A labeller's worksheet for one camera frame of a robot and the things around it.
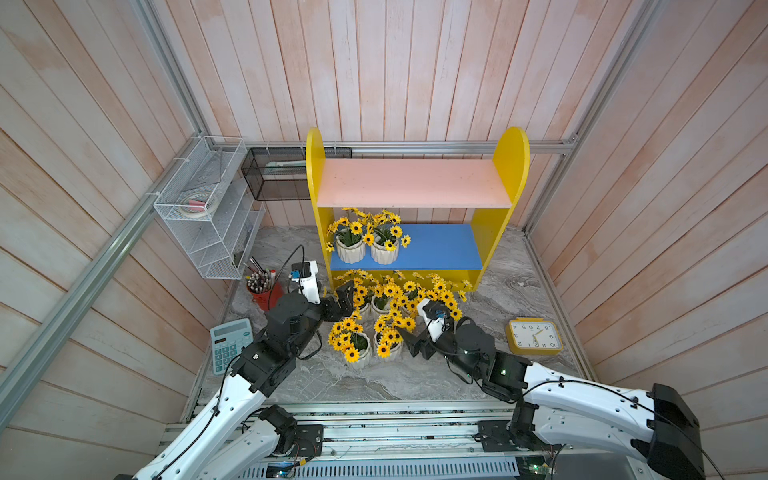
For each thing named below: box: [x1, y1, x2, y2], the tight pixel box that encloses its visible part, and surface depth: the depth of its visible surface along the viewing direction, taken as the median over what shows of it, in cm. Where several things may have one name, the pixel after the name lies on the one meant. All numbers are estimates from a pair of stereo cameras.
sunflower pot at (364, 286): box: [333, 269, 375, 319], surface depth 92 cm
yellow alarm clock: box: [505, 317, 564, 356], surface depth 90 cm
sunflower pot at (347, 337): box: [327, 317, 370, 368], surface depth 80 cm
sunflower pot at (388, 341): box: [374, 314, 417, 361], surface depth 77 cm
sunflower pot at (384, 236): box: [363, 210, 412, 265], surface depth 87 cm
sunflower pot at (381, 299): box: [370, 275, 402, 319], surface depth 90 cm
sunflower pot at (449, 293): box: [426, 273, 473, 321], surface depth 87 cm
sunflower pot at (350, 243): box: [326, 217, 366, 264], surface depth 90 cm
